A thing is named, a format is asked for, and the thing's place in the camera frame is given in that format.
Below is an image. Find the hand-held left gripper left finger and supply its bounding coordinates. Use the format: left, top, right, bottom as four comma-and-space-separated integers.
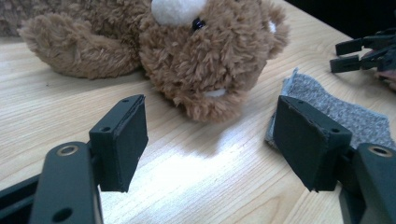
29, 94, 149, 224

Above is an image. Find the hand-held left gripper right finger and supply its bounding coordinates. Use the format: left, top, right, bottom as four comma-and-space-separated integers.
273, 95, 396, 224

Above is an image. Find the grey knitted doll garment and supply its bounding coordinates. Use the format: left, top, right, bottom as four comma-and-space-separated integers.
264, 68, 396, 152

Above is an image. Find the brown plush teddy bear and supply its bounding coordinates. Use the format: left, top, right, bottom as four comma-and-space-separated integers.
0, 0, 290, 123

